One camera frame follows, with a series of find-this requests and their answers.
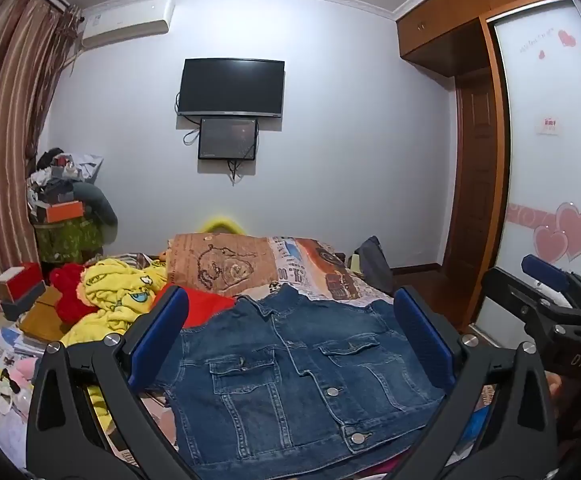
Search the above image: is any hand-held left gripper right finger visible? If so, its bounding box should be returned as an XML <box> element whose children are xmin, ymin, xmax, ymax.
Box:
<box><xmin>393</xmin><ymin>285</ymin><xmax>561</xmax><ymax>480</ymax></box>

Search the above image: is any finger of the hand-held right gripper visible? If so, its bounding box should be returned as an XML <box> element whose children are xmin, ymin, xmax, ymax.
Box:
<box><xmin>521</xmin><ymin>253</ymin><xmax>581</xmax><ymax>307</ymax></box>
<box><xmin>484</xmin><ymin>266</ymin><xmax>581</xmax><ymax>334</ymax></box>

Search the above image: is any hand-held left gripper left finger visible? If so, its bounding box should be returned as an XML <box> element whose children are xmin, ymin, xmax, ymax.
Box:
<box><xmin>25</xmin><ymin>284</ymin><xmax>212</xmax><ymax>480</ymax></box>

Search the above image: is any blue denim jacket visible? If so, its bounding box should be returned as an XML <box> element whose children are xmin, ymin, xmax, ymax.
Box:
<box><xmin>158</xmin><ymin>285</ymin><xmax>453</xmax><ymax>478</ymax></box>

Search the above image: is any red knit garment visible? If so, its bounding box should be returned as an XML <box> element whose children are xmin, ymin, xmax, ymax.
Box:
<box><xmin>151</xmin><ymin>287</ymin><xmax>237</xmax><ymax>330</ymax></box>

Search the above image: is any yellow cartoon print blanket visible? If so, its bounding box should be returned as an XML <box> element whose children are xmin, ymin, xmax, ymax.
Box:
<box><xmin>60</xmin><ymin>256</ymin><xmax>171</xmax><ymax>446</ymax></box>

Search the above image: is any dark grey clothing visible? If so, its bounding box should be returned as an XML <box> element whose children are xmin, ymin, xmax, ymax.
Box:
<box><xmin>353</xmin><ymin>235</ymin><xmax>397</xmax><ymax>297</ymax></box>

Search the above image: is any red fuzzy cloth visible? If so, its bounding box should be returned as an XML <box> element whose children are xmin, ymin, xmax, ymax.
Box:
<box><xmin>49</xmin><ymin>262</ymin><xmax>94</xmax><ymax>325</ymax></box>

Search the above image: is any yellow round object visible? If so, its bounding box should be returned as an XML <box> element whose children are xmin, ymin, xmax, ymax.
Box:
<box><xmin>201</xmin><ymin>214</ymin><xmax>247</xmax><ymax>237</ymax></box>

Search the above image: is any brown cardboard box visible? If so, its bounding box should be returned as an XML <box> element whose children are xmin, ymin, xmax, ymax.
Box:
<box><xmin>19</xmin><ymin>287</ymin><xmax>74</xmax><ymax>345</ymax></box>

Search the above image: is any green patterned cloth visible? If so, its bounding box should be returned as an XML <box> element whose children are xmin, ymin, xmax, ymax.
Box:
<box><xmin>34</xmin><ymin>217</ymin><xmax>105</xmax><ymax>265</ymax></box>

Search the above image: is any printed bed sheet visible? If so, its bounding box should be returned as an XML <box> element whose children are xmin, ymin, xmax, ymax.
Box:
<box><xmin>105</xmin><ymin>234</ymin><xmax>501</xmax><ymax>480</ymax></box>

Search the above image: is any grey box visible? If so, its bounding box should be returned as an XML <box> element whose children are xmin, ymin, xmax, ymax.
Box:
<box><xmin>0</xmin><ymin>282</ymin><xmax>50</xmax><ymax>320</ymax></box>

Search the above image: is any small red white sticker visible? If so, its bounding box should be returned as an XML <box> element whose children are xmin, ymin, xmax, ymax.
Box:
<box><xmin>536</xmin><ymin>115</ymin><xmax>564</xmax><ymax>137</ymax></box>

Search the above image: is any orange box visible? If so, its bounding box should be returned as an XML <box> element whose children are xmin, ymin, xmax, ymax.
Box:
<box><xmin>44</xmin><ymin>200</ymin><xmax>84</xmax><ymax>224</ymax></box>

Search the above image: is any red box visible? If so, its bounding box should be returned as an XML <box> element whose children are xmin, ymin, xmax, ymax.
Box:
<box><xmin>0</xmin><ymin>262</ymin><xmax>47</xmax><ymax>306</ymax></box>

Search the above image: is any wooden wardrobe with heart door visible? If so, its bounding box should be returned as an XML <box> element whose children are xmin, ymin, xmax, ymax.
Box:
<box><xmin>394</xmin><ymin>0</ymin><xmax>581</xmax><ymax>346</ymax></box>

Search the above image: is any pile of clutter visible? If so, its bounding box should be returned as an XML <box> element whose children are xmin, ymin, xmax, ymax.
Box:
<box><xmin>26</xmin><ymin>147</ymin><xmax>105</xmax><ymax>223</ymax></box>

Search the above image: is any heap of papers and bags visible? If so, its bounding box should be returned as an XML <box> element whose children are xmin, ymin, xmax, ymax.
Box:
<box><xmin>0</xmin><ymin>312</ymin><xmax>66</xmax><ymax>466</ymax></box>

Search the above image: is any striped brown curtain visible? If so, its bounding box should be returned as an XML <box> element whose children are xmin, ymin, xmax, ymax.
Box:
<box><xmin>0</xmin><ymin>0</ymin><xmax>82</xmax><ymax>343</ymax></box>

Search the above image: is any white air conditioner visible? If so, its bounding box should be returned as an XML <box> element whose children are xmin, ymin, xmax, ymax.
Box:
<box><xmin>81</xmin><ymin>0</ymin><xmax>176</xmax><ymax>51</ymax></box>

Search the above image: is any looped wall cable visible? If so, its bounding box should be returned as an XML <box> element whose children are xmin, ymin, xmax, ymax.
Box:
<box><xmin>173</xmin><ymin>91</ymin><xmax>202</xmax><ymax>147</ymax></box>

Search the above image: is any small black wall monitor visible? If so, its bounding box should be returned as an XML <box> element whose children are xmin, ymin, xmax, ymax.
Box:
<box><xmin>197</xmin><ymin>117</ymin><xmax>260</xmax><ymax>162</ymax></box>

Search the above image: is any black wall television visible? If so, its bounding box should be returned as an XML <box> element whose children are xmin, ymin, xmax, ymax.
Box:
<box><xmin>177</xmin><ymin>58</ymin><xmax>286</xmax><ymax>119</ymax></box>

